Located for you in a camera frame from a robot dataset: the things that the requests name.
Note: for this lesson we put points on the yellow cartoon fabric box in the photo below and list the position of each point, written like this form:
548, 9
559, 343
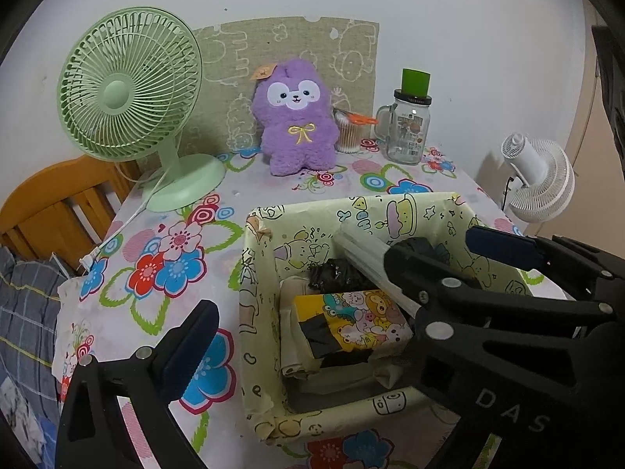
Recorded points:
285, 241

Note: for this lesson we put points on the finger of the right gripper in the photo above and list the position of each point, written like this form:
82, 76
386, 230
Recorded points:
426, 283
585, 272

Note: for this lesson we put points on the cotton swab container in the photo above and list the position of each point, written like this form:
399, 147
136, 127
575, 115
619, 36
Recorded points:
353, 128

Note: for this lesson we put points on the floral tablecloth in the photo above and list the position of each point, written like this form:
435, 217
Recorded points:
157, 266

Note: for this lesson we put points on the purple plush toy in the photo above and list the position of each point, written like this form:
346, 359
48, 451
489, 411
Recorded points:
292, 105

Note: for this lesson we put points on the glass mug jar green lid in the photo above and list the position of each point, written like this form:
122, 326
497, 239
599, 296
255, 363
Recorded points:
403, 125

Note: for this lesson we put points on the beige door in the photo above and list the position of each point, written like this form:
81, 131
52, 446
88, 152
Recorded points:
595, 214

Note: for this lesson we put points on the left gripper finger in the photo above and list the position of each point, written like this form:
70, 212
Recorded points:
92, 432

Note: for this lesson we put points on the beige gauze roll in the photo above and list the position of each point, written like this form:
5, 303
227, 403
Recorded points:
297, 360

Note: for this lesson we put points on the white floor fan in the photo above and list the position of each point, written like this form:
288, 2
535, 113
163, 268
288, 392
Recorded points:
546, 176

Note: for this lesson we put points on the green cartoon cardboard panel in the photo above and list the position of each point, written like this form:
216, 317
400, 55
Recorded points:
343, 51

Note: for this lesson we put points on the clear plastic bag bundle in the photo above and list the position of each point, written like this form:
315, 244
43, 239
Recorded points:
366, 252

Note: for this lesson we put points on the yellow cartoon tissue pack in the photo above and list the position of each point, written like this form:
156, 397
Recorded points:
344, 322

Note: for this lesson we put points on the white towel pack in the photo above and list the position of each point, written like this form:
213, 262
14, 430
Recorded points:
384, 372

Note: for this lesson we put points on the grey plaid pillow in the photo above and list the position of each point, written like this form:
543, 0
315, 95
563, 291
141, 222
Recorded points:
29, 309

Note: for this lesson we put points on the black plastic bag roll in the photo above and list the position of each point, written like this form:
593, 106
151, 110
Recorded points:
338, 275

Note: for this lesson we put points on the green desk fan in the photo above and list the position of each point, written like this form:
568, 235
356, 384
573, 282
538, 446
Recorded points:
127, 90

